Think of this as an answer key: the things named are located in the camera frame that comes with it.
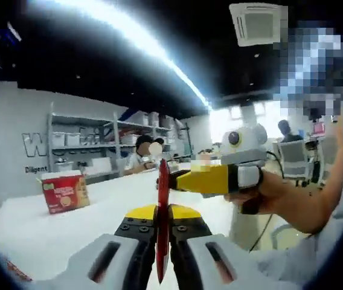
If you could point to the metal storage shelf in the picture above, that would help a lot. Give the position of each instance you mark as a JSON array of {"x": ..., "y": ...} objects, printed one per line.
[{"x": 69, "y": 139}]

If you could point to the ceiling light strip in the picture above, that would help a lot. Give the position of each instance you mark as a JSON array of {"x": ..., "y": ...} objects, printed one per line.
[{"x": 147, "y": 45}]

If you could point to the white ceiling air conditioner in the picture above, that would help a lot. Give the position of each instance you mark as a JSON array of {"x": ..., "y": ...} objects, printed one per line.
[{"x": 259, "y": 24}]

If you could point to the pink background screen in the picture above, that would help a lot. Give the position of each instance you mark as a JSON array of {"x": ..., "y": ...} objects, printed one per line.
[{"x": 318, "y": 128}]

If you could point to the grey metal shelving rack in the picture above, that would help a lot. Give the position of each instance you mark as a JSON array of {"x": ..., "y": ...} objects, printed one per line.
[{"x": 81, "y": 118}]

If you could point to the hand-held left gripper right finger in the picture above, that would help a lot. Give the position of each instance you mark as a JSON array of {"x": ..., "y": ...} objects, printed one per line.
[{"x": 189, "y": 232}]

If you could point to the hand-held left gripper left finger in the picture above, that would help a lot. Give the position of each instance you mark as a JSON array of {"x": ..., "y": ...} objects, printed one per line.
[{"x": 135, "y": 235}]

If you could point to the red coffee box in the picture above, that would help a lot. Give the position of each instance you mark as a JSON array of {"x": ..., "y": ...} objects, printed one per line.
[{"x": 66, "y": 196}]

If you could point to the black tripod stand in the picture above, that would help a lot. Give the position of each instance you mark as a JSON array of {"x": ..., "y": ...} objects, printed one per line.
[{"x": 187, "y": 136}]

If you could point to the white mesh office chair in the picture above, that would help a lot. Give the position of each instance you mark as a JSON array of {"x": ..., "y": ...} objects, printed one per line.
[{"x": 293, "y": 157}]

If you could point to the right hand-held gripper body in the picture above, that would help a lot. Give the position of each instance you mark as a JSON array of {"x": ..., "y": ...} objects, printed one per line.
[{"x": 250, "y": 151}]

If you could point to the person's right hand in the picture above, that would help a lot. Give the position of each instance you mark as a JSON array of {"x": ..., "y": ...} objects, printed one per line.
[{"x": 271, "y": 193}]

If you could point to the person's grey shirt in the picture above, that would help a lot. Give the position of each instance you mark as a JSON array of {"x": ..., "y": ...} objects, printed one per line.
[{"x": 295, "y": 266}]

